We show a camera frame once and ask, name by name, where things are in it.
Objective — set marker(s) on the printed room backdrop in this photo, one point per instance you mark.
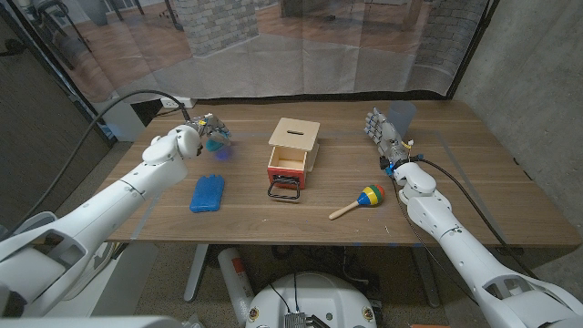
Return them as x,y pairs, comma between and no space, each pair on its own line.
273,54

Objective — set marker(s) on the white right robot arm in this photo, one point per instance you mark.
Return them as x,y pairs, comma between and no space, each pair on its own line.
464,255

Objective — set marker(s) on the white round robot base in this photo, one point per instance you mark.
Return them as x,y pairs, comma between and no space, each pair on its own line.
309,296

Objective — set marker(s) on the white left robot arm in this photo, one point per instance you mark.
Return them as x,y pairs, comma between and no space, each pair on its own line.
100,209

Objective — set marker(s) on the wooden box with slot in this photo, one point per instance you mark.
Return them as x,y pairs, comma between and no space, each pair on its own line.
295,132

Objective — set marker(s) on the grey table leg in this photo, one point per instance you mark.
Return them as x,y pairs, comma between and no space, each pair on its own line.
197,273
426,278

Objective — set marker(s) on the white power strip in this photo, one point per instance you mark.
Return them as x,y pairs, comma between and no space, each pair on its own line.
173,103

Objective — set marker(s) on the white cabinet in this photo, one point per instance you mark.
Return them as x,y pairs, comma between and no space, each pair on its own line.
118,120

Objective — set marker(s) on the dark grey partition panel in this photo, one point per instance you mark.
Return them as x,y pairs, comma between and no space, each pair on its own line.
27,114

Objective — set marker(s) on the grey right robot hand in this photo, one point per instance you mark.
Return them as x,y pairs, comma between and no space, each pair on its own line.
391,141

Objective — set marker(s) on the teal toy phone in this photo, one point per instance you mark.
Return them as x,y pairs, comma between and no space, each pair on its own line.
213,146

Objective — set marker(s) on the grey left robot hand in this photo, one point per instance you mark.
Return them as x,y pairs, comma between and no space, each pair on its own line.
211,127

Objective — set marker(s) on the white cylinder with orange label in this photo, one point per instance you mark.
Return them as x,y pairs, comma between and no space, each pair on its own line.
237,287

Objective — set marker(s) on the colourful wooden maraca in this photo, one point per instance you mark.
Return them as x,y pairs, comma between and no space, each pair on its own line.
371,195

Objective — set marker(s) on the blue ice pack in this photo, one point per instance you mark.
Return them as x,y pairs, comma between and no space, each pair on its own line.
207,193

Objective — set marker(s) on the black backdrop frame pole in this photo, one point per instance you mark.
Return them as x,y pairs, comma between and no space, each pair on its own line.
472,50

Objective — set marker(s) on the translucent grey cup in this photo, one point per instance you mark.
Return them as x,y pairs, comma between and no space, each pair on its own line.
403,114

